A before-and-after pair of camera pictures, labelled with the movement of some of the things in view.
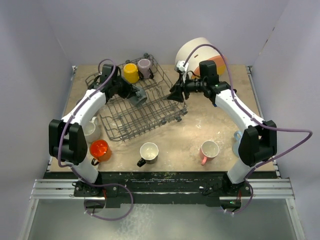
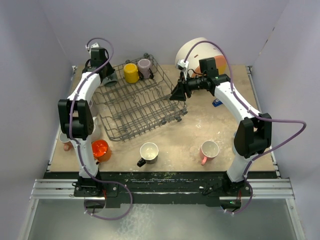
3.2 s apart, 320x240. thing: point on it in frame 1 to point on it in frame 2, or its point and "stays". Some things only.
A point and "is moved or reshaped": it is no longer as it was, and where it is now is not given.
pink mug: (208, 151) stays
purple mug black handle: (144, 67) stays
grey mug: (140, 96) is moved or reshaped
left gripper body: (122, 88) to (109, 69)
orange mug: (100, 151) stays
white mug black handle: (149, 152) stays
